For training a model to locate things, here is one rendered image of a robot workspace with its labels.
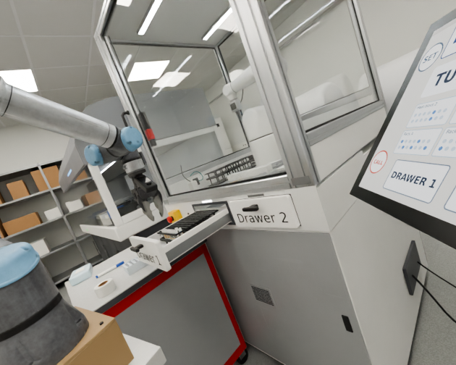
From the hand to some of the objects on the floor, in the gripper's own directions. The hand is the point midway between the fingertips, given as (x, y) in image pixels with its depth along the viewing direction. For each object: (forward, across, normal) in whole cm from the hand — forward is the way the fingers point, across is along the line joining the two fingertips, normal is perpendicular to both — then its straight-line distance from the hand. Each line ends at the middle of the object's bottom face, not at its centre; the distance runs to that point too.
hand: (157, 216), depth 92 cm
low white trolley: (+97, +8, -38) cm, 105 cm away
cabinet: (+97, -70, +8) cm, 120 cm away
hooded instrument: (+97, -58, -169) cm, 204 cm away
